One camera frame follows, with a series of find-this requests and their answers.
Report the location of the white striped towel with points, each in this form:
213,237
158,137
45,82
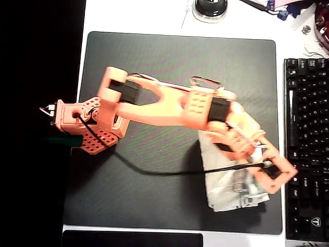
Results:
226,190

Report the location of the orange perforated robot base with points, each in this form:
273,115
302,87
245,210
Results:
97,142

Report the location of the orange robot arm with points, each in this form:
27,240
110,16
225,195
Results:
159,110

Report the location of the black computer keyboard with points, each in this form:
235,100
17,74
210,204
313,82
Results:
308,128

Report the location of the large black desk mat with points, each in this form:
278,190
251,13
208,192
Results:
164,59

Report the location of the small blue plastic part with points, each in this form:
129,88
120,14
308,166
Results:
282,15

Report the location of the round black clear-rimmed object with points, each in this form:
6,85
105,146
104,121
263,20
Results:
209,9

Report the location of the pink paper sheet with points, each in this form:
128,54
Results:
262,3

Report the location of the white plastic strip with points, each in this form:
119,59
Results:
303,18

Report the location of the red round container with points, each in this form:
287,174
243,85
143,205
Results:
322,23

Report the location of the dark green clamp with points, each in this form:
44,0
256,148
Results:
64,141

